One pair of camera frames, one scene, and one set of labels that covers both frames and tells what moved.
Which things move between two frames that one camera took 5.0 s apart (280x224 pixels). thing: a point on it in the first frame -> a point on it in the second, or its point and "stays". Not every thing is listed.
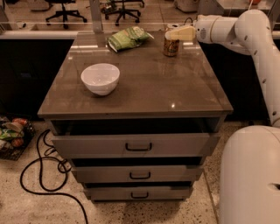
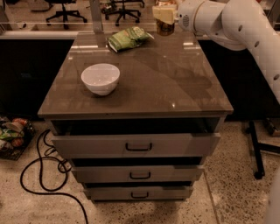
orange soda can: (171, 47) -> (164, 28)
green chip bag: (128, 38) stays
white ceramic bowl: (101, 78) stays
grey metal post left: (96, 16) stays
